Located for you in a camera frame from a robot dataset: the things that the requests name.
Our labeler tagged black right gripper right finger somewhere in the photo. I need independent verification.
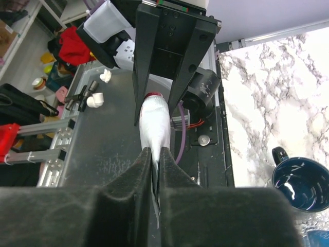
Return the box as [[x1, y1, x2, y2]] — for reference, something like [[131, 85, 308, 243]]
[[159, 148, 303, 246]]

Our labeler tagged white pipe elbow fitting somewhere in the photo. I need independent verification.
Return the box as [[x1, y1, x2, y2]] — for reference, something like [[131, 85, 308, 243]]
[[86, 93, 104, 108]]

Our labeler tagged blue toothpaste tube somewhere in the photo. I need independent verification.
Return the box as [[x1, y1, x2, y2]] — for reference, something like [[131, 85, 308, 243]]
[[305, 230, 329, 247]]

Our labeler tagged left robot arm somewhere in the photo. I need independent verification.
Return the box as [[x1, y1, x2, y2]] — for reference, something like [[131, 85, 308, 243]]
[[133, 1, 222, 121]]

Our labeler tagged dark blue mug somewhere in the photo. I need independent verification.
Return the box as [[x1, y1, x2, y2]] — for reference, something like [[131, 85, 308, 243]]
[[270, 147, 328, 213]]

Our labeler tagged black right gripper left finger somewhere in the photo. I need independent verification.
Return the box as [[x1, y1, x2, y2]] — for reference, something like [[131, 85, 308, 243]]
[[1, 148, 151, 246]]

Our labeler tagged red cloth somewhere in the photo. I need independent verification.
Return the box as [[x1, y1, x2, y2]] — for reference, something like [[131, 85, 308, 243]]
[[59, 26, 95, 66]]

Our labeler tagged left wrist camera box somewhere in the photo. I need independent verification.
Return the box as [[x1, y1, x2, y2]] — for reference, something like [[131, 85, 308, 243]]
[[76, 0, 136, 69]]

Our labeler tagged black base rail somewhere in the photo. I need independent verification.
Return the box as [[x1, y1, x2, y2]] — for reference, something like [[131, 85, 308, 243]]
[[171, 64, 235, 188]]

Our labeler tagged black bag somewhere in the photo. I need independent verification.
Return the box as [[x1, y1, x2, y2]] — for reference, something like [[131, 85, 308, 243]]
[[1, 83, 59, 126]]

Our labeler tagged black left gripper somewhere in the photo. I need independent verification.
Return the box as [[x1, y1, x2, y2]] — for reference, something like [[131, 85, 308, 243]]
[[133, 1, 221, 125]]

